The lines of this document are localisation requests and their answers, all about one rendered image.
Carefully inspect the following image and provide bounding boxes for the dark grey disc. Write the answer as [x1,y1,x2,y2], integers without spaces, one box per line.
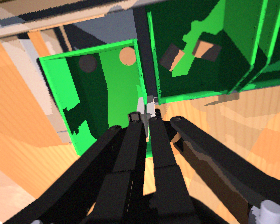
[79,55,97,73]

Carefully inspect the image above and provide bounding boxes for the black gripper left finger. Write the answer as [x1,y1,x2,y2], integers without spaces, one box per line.
[2,97,149,224]

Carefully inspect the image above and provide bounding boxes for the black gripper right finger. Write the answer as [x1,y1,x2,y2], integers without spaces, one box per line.
[147,95,280,224]

